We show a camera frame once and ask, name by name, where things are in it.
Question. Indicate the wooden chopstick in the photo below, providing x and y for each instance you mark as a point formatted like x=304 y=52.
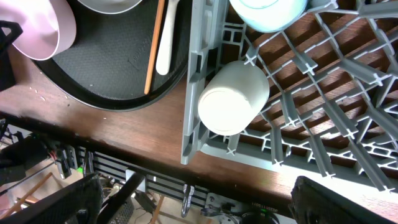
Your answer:
x=153 y=48

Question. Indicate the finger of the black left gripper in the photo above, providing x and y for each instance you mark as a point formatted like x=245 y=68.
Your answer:
x=10 y=31

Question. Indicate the white plastic fork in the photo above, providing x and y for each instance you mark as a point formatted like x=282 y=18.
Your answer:
x=166 y=43

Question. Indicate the round black serving tray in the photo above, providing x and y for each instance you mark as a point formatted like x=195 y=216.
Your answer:
x=106 y=67

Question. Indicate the pink bowl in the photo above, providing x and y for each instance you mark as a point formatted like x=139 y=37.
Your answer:
x=48 y=26

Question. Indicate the cream white cup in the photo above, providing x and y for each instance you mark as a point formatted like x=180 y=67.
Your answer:
x=233 y=98

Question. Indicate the grey dishwasher rack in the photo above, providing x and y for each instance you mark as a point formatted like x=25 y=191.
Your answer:
x=332 y=108

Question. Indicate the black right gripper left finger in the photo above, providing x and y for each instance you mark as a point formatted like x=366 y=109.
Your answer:
x=80 y=202

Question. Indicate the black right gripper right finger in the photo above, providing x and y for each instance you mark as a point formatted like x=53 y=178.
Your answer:
x=314 y=203

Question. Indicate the light blue cup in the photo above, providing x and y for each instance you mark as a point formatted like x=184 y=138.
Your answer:
x=269 y=15

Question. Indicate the grey round plate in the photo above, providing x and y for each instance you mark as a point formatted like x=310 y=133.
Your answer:
x=110 y=6

